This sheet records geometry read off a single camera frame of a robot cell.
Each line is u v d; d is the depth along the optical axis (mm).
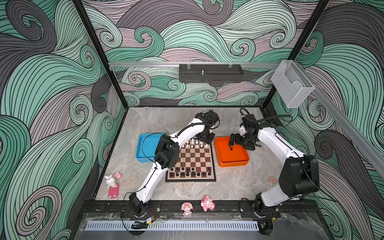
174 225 697
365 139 540
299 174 431
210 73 960
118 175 833
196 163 879
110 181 758
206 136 798
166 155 591
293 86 778
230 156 882
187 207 713
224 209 744
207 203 722
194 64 944
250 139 721
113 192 791
